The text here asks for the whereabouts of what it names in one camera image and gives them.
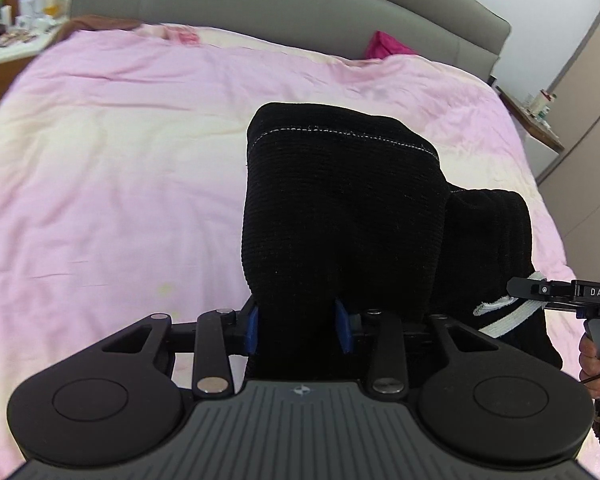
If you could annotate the black pants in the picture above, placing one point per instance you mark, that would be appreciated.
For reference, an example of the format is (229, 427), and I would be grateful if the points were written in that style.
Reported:
(351, 211)

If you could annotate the left wooden nightstand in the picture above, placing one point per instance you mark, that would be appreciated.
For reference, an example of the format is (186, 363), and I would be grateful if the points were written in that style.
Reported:
(19, 46)

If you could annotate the white drawstring of pants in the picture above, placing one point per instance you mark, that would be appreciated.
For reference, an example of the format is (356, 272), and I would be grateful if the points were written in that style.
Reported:
(510, 312)

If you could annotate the white bottle on right nightstand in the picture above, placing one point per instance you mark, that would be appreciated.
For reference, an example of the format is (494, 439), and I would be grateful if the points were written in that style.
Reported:
(541, 103)

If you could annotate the right white nightstand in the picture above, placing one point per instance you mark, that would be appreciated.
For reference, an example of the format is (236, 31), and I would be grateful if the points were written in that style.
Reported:
(541, 145)

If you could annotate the yellow liquid bottle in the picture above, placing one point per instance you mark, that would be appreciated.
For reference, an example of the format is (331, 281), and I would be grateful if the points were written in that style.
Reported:
(53, 8)

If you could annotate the beige wardrobe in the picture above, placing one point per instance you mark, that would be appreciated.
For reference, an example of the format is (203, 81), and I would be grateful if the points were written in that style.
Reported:
(571, 187)

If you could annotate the magenta pillow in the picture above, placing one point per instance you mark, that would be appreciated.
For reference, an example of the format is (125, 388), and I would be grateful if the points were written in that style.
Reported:
(383, 45)

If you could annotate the brown cloth by headboard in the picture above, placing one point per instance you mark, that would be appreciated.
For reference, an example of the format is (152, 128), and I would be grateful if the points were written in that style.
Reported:
(94, 23)

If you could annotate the person right hand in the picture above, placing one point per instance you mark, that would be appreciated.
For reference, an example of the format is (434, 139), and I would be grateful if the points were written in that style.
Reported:
(590, 366)

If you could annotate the red patterned small item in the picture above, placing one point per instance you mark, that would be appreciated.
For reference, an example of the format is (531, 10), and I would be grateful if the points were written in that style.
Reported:
(182, 35)

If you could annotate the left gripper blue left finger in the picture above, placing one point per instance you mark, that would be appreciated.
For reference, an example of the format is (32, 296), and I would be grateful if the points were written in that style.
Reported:
(222, 333)

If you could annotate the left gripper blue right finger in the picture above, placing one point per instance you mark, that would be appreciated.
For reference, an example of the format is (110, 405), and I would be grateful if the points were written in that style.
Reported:
(373, 342)

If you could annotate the grey upholstered headboard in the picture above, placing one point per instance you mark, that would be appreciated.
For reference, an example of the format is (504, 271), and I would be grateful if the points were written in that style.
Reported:
(461, 33)

